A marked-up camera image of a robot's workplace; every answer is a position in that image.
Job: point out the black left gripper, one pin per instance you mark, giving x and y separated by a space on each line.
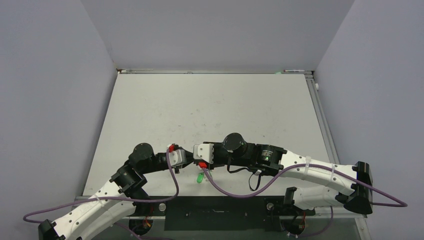
189 157

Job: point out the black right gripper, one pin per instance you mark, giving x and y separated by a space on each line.
215 163

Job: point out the green key tag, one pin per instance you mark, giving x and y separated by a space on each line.
200 178

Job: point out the metal carabiner keyring with keys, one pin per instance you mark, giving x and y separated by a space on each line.
205 179

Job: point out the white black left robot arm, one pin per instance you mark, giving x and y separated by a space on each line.
120 196

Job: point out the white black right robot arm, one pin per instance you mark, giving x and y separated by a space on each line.
336 184

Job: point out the red white marker pen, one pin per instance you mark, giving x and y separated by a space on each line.
294 71

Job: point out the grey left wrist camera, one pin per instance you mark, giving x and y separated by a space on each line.
176 155

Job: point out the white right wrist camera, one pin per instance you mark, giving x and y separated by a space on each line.
204 152

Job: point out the aluminium right table rail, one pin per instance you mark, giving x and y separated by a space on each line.
322 120

